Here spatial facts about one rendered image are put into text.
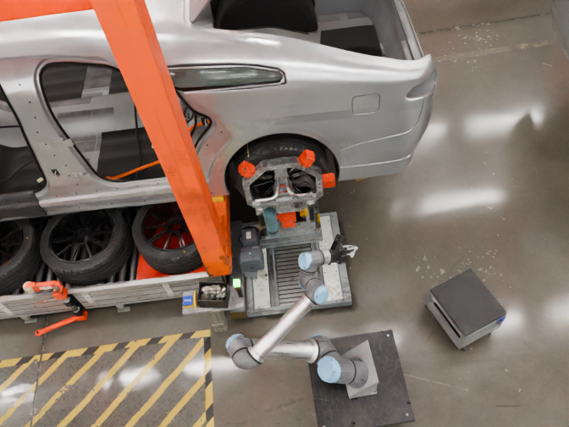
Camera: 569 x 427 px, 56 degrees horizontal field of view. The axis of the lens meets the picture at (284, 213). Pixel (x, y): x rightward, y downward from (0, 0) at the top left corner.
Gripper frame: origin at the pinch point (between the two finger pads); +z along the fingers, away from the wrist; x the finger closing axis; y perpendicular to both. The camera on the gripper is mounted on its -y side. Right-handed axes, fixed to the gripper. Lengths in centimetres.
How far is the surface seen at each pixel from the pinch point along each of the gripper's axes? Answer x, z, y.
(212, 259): -75, -59, 28
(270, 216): -79, -13, 6
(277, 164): -68, -16, -34
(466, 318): 18, 85, 60
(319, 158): -64, 15, -36
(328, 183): -63, 23, -19
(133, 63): -4, -123, -102
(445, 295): 0, 83, 51
